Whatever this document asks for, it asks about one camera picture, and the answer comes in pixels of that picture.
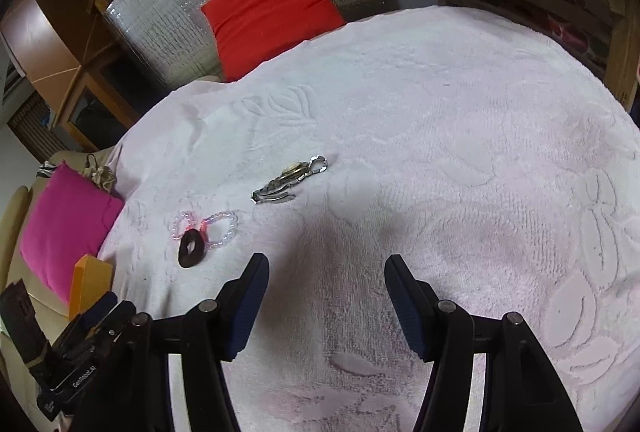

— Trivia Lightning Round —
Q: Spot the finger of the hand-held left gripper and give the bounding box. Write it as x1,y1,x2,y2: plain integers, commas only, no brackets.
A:
52,291,119,353
69,301,137,358

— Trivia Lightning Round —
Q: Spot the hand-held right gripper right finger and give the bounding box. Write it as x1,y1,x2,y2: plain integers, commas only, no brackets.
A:
384,255,584,432

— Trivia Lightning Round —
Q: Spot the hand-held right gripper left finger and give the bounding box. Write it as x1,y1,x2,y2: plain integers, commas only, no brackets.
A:
75,253,271,432

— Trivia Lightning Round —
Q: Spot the orange cardboard box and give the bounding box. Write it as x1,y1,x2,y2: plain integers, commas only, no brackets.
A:
69,254,114,320

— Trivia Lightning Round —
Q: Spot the black hair tie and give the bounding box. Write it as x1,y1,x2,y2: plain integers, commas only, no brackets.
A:
178,228,204,269

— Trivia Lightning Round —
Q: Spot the clear bead bracelet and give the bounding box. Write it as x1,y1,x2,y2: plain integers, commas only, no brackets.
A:
201,210,238,247

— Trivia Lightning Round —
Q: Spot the pink bead bracelet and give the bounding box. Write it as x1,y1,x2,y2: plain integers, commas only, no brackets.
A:
172,211,202,243

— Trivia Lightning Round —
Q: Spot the silver wrist watch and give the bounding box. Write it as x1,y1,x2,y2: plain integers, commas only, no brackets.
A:
250,154,328,204

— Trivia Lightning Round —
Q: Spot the magenta pillow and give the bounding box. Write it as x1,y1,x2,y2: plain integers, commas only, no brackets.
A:
20,163,125,309

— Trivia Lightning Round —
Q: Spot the beige leather sofa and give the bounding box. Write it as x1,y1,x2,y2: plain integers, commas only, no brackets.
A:
0,149,126,432

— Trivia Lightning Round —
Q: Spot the olive patterned cloth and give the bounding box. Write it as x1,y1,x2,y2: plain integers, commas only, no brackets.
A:
84,154,119,199

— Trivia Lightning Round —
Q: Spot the pale pink embossed blanket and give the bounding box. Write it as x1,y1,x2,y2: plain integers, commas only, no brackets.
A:
60,4,640,432

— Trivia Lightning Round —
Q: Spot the wooden pillar with cabinet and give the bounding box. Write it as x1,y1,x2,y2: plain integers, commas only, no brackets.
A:
0,0,142,153

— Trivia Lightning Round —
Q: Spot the silver foil insulation panel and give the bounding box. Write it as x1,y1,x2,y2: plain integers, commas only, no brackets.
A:
105,0,385,90

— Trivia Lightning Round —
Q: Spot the red pillow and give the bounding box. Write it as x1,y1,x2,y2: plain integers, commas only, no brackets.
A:
200,0,347,83

